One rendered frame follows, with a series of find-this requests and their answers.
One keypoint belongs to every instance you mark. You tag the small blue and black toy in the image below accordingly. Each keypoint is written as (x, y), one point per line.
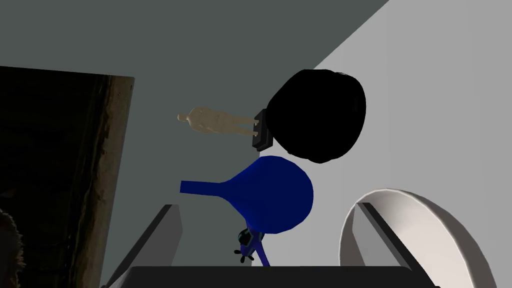
(250, 244)

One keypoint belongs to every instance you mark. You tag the dark brown wooden panel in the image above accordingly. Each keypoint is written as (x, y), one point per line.
(52, 176)

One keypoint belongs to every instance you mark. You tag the black round object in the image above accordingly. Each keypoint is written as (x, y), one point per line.
(316, 116)

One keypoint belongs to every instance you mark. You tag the white bowl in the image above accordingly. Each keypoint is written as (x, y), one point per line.
(432, 236)

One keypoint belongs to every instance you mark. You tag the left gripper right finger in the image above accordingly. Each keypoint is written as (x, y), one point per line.
(370, 240)

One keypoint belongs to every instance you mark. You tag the blue round vase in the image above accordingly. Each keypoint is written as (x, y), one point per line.
(272, 192)

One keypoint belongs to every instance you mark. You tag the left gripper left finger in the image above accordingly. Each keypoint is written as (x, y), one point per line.
(160, 240)

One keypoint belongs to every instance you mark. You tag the beige human figurine black base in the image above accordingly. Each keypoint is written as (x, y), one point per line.
(216, 121)

